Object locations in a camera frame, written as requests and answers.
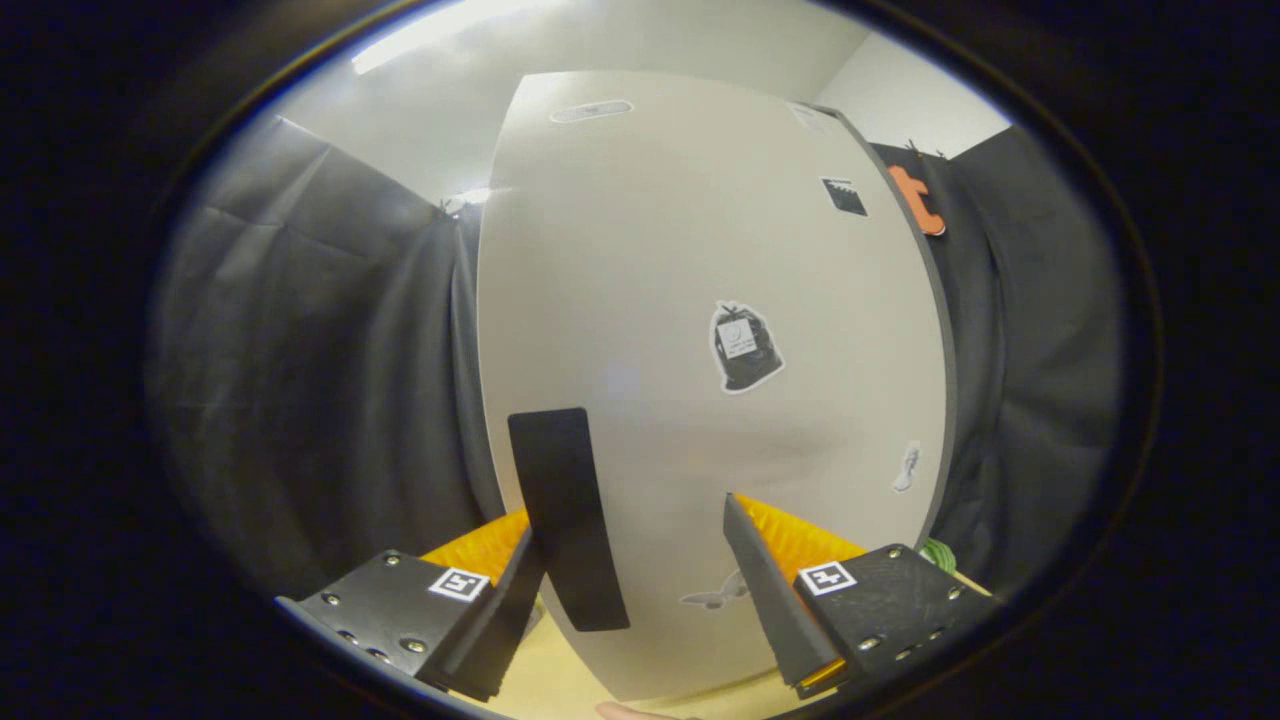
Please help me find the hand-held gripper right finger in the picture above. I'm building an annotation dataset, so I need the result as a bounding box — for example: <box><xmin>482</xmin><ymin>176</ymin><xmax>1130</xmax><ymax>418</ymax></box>
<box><xmin>722</xmin><ymin>492</ymin><xmax>991</xmax><ymax>701</ymax></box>

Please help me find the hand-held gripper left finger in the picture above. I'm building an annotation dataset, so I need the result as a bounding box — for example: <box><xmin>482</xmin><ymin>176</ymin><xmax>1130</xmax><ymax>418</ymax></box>
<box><xmin>276</xmin><ymin>508</ymin><xmax>548</xmax><ymax>703</ymax></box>

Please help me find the grey shoe cabinet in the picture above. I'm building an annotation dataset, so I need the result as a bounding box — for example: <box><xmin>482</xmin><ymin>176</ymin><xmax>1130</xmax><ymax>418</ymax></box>
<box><xmin>800</xmin><ymin>100</ymin><xmax>961</xmax><ymax>551</ymax></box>

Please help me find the beige shoe cabinet door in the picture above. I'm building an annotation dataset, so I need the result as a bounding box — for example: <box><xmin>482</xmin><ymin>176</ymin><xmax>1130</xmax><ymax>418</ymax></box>
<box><xmin>477</xmin><ymin>70</ymin><xmax>951</xmax><ymax>701</ymax></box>

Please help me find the black backdrop cloth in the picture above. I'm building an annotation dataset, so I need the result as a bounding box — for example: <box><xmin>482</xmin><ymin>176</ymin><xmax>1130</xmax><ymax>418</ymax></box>
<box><xmin>145</xmin><ymin>115</ymin><xmax>1126</xmax><ymax>601</ymax></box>

